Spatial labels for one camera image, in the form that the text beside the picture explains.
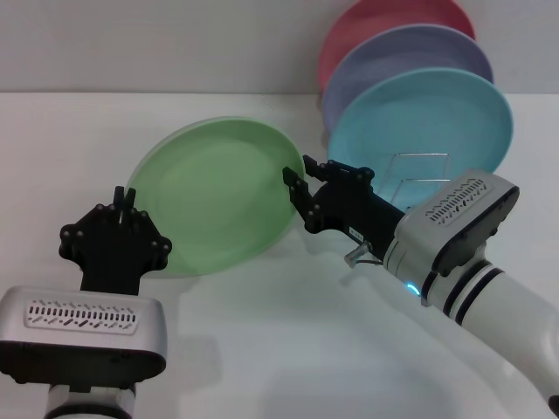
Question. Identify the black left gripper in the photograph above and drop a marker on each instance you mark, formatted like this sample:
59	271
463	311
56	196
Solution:
113	253

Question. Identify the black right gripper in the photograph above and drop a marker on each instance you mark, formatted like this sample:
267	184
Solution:
354	209

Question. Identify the green round plate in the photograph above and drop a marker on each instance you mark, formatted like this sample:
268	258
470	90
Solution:
218	196

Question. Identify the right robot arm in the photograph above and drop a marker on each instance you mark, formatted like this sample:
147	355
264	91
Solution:
502	305

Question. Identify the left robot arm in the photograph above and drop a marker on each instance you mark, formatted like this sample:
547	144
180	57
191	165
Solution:
87	401

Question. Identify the light blue round plate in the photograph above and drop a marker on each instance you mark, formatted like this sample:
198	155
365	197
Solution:
415	118

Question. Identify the purple round plate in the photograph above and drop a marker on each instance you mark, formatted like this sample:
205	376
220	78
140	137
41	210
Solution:
371	65

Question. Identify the red round plate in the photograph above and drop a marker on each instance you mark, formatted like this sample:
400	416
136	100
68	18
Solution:
349	35

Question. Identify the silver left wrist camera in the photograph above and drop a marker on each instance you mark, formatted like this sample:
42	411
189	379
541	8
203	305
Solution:
83	323

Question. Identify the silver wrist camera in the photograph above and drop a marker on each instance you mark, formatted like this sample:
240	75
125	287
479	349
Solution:
458	209
83	323

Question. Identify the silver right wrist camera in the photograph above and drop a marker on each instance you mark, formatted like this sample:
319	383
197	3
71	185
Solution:
458	209

